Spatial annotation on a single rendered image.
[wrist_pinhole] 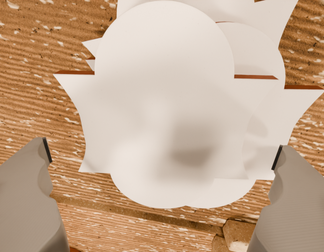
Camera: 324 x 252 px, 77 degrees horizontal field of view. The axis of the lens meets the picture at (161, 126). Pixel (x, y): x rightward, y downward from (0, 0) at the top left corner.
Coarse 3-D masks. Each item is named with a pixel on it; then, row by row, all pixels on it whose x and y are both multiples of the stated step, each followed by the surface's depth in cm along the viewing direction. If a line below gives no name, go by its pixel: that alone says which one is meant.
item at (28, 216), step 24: (0, 168) 9; (24, 168) 9; (0, 192) 7; (24, 192) 7; (48, 192) 9; (0, 216) 7; (24, 216) 7; (48, 216) 7; (0, 240) 6; (24, 240) 6; (48, 240) 6
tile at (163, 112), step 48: (144, 48) 10; (192, 48) 10; (96, 96) 11; (144, 96) 11; (192, 96) 11; (240, 96) 11; (96, 144) 13; (144, 144) 13; (192, 144) 13; (240, 144) 13; (144, 192) 15; (192, 192) 15
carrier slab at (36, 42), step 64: (0, 0) 13; (64, 0) 12; (256, 0) 12; (320, 0) 12; (0, 64) 15; (64, 64) 14; (320, 64) 13; (0, 128) 18; (64, 128) 17; (320, 128) 16; (64, 192) 21; (256, 192) 20
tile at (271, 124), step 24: (240, 24) 10; (240, 48) 11; (264, 48) 11; (240, 72) 11; (264, 72) 11; (288, 96) 12; (312, 96) 12; (264, 120) 13; (288, 120) 13; (264, 144) 14; (264, 168) 15; (216, 192) 16; (240, 192) 16
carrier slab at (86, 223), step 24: (72, 216) 23; (96, 216) 23; (120, 216) 23; (144, 216) 23; (168, 216) 24; (72, 240) 26; (96, 240) 25; (120, 240) 25; (144, 240) 25; (168, 240) 24; (192, 240) 24
